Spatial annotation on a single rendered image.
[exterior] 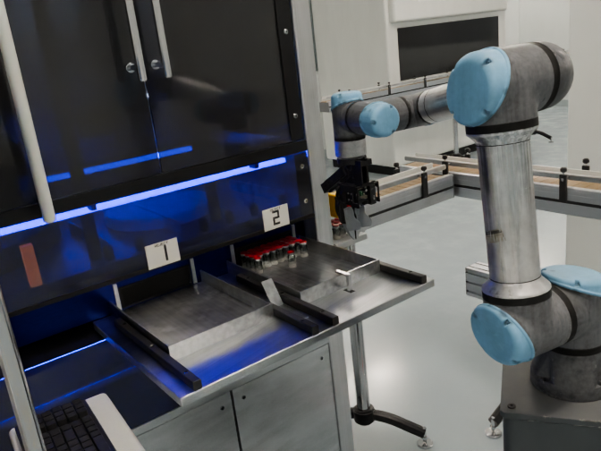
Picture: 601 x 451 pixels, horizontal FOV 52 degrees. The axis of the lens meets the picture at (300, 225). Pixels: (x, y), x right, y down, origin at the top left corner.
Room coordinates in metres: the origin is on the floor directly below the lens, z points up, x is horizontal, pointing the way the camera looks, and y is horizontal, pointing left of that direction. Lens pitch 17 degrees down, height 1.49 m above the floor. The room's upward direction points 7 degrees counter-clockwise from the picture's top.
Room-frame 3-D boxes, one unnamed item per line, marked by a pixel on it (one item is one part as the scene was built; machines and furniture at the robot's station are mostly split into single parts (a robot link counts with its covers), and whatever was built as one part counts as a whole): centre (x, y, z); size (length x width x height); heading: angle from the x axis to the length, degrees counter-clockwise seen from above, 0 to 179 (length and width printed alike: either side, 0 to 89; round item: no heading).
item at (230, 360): (1.38, 0.11, 0.87); 0.70 x 0.48 x 0.02; 125
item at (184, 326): (1.34, 0.29, 0.90); 0.34 x 0.26 x 0.04; 35
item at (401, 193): (2.06, -0.27, 0.92); 0.69 x 0.16 x 0.16; 125
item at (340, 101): (1.44, -0.14, 1.29); 0.09 x 0.08 x 0.11; 26
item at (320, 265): (1.54, 0.01, 0.90); 0.34 x 0.26 x 0.04; 35
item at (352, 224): (1.44, -0.13, 1.03); 0.06 x 0.03 x 0.09; 35
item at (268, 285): (1.31, 0.06, 0.91); 0.14 x 0.03 x 0.06; 35
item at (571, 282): (1.03, -0.48, 0.96); 0.13 x 0.12 x 0.14; 116
